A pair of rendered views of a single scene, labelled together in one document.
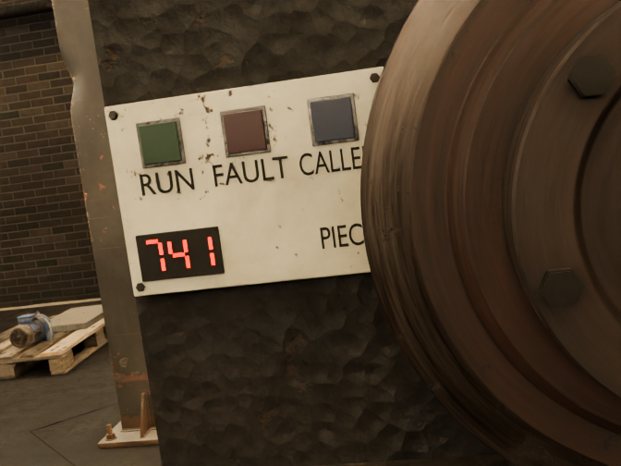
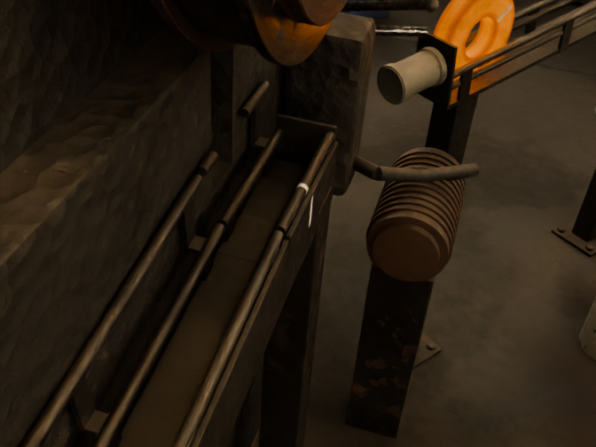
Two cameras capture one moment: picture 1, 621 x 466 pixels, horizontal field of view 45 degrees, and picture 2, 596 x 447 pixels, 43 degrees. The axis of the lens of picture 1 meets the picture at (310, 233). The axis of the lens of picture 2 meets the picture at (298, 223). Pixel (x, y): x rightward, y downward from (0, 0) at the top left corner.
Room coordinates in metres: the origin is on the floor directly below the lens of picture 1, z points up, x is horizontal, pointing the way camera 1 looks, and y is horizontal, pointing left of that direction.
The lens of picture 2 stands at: (0.44, 0.38, 1.18)
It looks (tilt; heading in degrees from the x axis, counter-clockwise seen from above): 39 degrees down; 275
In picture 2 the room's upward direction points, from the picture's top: 5 degrees clockwise
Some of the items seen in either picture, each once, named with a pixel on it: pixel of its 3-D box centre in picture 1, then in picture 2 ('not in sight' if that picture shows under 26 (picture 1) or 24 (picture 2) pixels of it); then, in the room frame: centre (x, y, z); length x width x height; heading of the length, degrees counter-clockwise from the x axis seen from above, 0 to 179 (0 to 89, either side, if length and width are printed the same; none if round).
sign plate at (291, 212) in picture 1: (255, 186); not in sight; (0.69, 0.04, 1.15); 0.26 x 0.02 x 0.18; 81
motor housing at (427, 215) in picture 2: not in sight; (398, 303); (0.35, -0.58, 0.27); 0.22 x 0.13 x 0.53; 81
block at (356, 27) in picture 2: not in sight; (322, 104); (0.51, -0.51, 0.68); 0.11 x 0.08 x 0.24; 171
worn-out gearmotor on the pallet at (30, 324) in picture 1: (38, 326); not in sight; (4.80, 1.84, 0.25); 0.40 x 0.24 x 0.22; 171
